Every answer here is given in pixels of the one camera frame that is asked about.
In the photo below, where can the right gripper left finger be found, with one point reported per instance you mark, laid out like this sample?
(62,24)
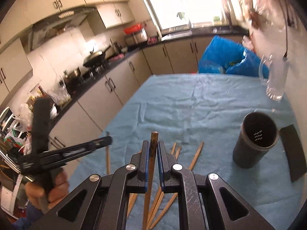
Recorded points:
(133,177)

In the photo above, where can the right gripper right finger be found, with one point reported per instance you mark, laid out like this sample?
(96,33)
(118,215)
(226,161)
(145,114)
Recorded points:
(171,173)

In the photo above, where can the kitchen sink faucet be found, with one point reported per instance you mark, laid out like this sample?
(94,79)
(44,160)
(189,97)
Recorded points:
(181,15)

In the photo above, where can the person's left hand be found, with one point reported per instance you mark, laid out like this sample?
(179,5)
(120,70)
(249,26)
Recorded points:
(46,194)

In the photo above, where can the blue table towel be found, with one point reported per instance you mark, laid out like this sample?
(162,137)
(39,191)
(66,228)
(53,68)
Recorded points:
(208,109)

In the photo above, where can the steel cooking pot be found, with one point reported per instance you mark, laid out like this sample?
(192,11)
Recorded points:
(73,78)

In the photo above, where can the black perforated utensil holder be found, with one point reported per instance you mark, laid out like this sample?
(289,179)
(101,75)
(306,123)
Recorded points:
(258,134)

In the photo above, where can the black wok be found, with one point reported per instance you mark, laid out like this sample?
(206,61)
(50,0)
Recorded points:
(95,57)

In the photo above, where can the black smartphone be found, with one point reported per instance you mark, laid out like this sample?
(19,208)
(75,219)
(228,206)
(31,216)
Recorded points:
(294,152)

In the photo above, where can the range hood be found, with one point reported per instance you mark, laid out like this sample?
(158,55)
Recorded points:
(52,26)

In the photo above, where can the blue plastic bag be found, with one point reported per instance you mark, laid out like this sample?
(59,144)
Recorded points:
(224,56)

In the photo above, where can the red lid rice cooker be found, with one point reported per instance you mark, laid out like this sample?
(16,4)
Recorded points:
(135,35)

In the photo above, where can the clear glass mug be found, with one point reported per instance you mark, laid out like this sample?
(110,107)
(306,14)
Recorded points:
(273,73)

